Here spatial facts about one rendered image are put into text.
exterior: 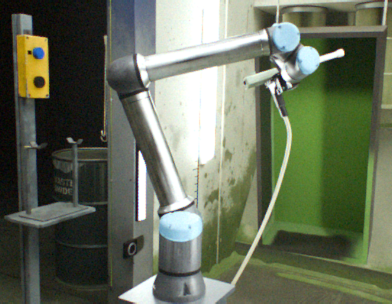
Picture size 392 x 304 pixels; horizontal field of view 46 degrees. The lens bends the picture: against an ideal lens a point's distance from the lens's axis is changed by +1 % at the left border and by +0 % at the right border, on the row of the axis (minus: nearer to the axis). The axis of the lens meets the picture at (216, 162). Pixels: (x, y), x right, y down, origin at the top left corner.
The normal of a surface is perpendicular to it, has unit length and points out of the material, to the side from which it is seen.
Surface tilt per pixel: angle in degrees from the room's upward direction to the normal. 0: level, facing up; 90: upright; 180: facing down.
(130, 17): 90
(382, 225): 57
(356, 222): 102
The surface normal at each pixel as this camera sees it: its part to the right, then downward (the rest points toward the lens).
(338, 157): -0.37, 0.33
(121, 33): -0.47, 0.12
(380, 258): -0.37, -0.44
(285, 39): 0.09, 0.14
